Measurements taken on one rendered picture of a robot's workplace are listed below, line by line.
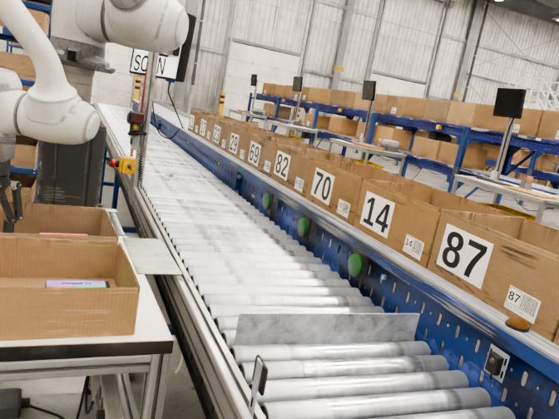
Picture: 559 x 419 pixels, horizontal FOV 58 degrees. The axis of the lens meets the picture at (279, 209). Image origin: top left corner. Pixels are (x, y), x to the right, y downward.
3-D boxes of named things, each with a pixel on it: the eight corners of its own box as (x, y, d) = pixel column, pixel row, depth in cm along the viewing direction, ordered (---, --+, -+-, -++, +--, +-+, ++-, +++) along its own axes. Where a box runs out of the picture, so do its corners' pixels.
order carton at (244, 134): (225, 153, 310) (230, 125, 307) (269, 159, 322) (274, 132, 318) (244, 165, 275) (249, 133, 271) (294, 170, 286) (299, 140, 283)
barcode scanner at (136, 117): (127, 134, 216) (130, 109, 215) (125, 134, 227) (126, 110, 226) (143, 136, 218) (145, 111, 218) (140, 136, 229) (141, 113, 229)
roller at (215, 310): (198, 320, 122) (200, 301, 121) (378, 319, 143) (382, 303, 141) (202, 329, 118) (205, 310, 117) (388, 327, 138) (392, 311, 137)
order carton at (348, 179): (304, 199, 204) (311, 158, 201) (365, 205, 216) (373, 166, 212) (351, 227, 169) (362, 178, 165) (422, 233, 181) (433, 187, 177)
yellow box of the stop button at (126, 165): (114, 170, 234) (116, 154, 233) (133, 171, 238) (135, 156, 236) (116, 175, 221) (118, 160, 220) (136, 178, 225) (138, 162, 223)
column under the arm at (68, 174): (17, 230, 146) (26, 116, 139) (22, 207, 169) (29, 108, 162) (111, 235, 157) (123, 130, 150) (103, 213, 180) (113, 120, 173)
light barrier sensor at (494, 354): (477, 373, 105) (485, 343, 103) (482, 372, 105) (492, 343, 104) (495, 386, 100) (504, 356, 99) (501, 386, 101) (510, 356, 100)
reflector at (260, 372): (244, 411, 86) (254, 352, 84) (249, 411, 86) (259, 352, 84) (253, 430, 81) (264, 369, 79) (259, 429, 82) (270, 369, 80)
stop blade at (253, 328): (232, 352, 106) (239, 312, 104) (410, 347, 124) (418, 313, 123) (233, 352, 106) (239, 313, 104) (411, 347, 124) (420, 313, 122)
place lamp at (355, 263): (344, 271, 156) (349, 249, 154) (348, 271, 156) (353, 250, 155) (356, 280, 149) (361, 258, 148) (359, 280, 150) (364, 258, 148)
